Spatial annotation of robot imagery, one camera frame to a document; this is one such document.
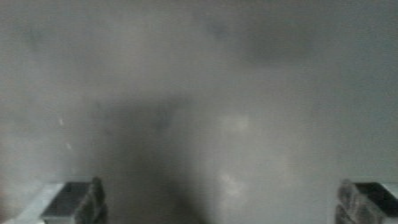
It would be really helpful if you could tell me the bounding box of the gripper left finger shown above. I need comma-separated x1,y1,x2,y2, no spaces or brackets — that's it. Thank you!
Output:
39,177,106,224

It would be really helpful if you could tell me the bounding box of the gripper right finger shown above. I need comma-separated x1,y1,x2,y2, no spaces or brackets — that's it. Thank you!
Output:
334,179,398,224

